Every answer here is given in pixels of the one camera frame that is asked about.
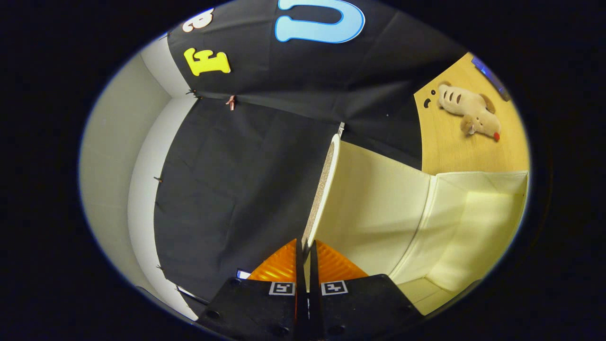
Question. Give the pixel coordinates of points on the blue cover book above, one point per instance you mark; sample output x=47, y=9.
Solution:
x=490, y=78

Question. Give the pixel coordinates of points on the beige plush toy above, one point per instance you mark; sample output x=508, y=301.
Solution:
x=466, y=109

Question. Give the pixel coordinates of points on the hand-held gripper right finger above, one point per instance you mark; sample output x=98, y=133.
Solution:
x=360, y=303

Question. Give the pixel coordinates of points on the pink clip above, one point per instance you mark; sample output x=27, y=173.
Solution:
x=231, y=102

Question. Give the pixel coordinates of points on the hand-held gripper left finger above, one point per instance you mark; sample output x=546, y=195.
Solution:
x=265, y=308

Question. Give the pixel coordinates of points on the bright lit screen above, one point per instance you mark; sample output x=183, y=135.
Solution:
x=243, y=274

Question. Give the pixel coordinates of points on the cream fabric storage box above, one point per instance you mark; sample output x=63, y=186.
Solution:
x=378, y=203

